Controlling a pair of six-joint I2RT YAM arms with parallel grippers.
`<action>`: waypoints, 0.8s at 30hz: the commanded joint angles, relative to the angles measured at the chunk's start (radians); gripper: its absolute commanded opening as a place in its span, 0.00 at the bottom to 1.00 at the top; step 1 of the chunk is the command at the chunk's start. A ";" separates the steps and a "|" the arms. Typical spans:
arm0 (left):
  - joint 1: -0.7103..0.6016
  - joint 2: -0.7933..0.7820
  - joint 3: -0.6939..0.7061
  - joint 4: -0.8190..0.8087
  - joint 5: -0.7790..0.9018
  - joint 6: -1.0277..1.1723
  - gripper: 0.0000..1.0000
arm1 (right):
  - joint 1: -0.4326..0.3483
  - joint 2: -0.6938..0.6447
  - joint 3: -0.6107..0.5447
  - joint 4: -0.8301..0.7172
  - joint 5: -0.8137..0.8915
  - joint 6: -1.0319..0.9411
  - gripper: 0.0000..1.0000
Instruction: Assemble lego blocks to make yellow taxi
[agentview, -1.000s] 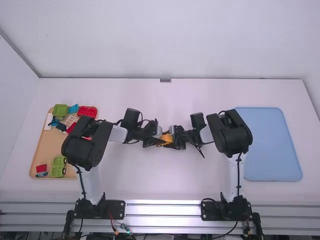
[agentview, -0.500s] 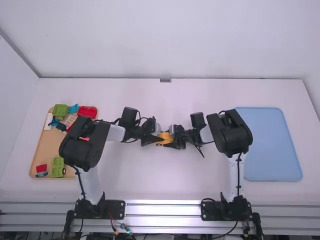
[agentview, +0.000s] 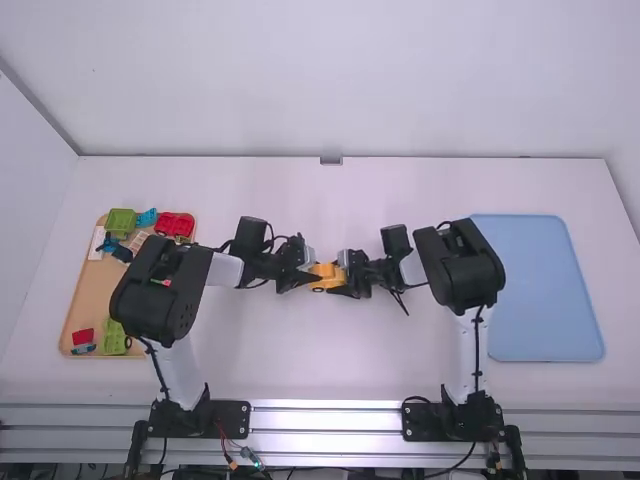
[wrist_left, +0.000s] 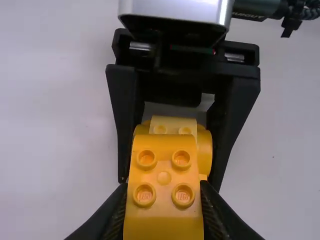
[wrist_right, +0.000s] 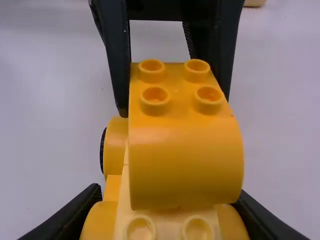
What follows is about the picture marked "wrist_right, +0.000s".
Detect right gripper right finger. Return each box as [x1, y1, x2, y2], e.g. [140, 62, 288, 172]
[231, 189, 287, 240]

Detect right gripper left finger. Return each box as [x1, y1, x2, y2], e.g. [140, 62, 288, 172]
[17, 182, 104, 240]

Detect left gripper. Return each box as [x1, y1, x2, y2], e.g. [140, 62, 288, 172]
[87, 0, 245, 119]

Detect yellow toy car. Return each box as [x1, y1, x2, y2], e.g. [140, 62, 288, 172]
[79, 116, 251, 240]

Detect yellow toy brick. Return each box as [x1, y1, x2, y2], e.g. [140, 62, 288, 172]
[127, 58, 245, 211]

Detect tan tray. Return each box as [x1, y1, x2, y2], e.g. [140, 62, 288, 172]
[243, 0, 266, 8]

